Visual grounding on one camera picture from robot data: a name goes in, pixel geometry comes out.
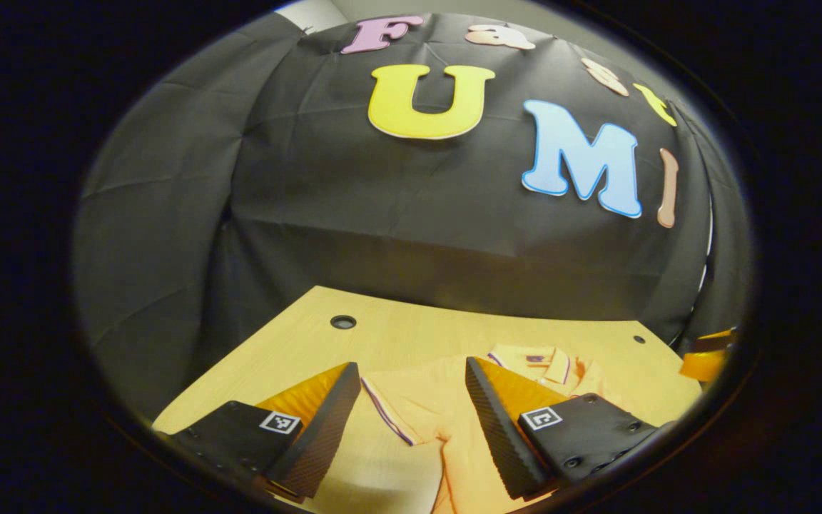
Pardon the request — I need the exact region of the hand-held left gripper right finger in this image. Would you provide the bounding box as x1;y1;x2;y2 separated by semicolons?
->
465;356;670;500

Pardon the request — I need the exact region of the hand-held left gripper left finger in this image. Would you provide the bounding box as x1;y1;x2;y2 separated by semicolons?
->
158;361;362;500

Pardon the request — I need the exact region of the orange T-shirt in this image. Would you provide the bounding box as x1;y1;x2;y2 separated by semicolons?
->
360;343;633;514

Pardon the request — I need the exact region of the black backdrop cloth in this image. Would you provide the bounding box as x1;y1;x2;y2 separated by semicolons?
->
72;11;753;422

